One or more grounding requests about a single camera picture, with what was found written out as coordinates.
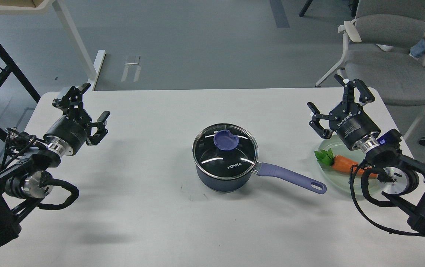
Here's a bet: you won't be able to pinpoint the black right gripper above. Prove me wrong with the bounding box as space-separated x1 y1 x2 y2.
307 74 381 150

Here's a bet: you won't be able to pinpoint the grey office chair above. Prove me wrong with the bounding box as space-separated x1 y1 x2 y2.
315 0 425 140

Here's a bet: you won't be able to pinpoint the glass pot lid purple knob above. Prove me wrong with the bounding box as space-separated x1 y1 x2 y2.
192 123 259 180

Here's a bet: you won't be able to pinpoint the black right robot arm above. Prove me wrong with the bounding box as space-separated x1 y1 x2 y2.
307 74 425 237

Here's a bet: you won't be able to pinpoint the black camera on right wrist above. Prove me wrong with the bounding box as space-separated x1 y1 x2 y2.
377 129 402 147

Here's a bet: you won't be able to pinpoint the dark blue saucepan purple handle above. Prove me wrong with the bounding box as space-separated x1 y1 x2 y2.
192 123 327 194

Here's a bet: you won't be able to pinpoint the white desk frame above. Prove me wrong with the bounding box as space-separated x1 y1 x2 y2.
0 0 106 91

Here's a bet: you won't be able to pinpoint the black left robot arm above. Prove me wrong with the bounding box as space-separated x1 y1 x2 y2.
0 83 110 247

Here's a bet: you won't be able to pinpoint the orange toy carrot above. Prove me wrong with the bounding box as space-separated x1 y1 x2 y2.
313 148 358 174

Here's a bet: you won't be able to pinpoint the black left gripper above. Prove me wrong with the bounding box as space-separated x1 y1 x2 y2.
43 83 110 156

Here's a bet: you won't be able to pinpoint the clear green glass plate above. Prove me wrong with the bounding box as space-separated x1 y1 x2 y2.
317 134 381 195

